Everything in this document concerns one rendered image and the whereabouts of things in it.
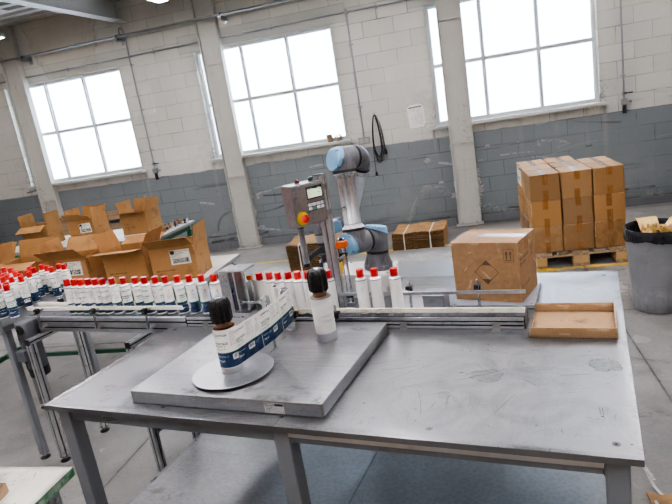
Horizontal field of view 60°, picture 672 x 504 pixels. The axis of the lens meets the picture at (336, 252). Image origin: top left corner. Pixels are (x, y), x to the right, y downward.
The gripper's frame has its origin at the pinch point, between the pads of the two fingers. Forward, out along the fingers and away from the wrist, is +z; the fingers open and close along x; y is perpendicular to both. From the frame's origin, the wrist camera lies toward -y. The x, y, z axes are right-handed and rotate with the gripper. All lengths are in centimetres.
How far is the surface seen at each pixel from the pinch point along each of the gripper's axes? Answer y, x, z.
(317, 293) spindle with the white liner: 12, -92, -20
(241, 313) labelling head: -30, -63, -6
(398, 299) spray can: 42, -70, -6
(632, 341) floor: 184, 66, 88
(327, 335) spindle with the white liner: 14, -93, -2
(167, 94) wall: -275, 521, -147
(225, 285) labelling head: -35, -62, -19
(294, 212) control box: 2, -57, -48
